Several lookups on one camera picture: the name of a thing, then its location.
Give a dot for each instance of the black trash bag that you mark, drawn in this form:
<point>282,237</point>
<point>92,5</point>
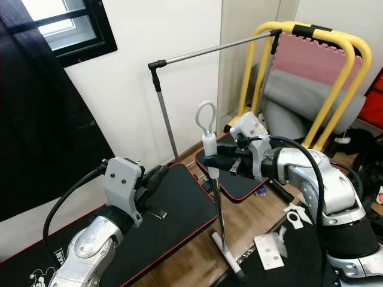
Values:
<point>368,158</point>

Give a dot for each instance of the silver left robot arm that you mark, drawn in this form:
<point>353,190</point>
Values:
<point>90,254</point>

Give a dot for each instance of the black floor mat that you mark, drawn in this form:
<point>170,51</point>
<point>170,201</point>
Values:
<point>293,263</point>

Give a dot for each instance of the grey rolled mat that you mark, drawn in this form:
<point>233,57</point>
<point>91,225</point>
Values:
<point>293,95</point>

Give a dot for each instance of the yellow tube frame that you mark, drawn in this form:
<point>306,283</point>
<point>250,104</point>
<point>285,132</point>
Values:
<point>350,55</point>

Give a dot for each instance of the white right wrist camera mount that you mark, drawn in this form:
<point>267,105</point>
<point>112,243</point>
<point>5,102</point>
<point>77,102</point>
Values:
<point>242,124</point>

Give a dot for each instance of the black-framed window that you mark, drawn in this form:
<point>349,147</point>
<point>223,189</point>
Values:
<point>66,27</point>

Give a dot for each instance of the grey metal clothes rail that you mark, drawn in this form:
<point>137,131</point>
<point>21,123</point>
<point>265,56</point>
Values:
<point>215,50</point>

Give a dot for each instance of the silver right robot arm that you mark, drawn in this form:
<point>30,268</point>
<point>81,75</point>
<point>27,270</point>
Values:
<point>329,185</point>

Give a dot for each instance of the black hanging cloth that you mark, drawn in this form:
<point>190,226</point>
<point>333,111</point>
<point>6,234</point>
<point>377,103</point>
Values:
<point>36,131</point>

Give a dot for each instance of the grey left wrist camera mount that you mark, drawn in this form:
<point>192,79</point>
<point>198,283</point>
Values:
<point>122,185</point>

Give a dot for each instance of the pink foam puzzle mat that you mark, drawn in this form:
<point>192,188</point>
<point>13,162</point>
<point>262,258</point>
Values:
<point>305,60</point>

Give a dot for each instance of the red table with folded legs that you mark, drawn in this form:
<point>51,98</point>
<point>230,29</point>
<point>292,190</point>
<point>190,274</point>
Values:
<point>372,101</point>

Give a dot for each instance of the white cardboard piece with hole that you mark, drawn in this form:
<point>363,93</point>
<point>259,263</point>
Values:
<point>290,221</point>

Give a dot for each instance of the large black bench pad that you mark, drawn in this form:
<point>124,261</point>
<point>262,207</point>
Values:
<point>191,203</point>

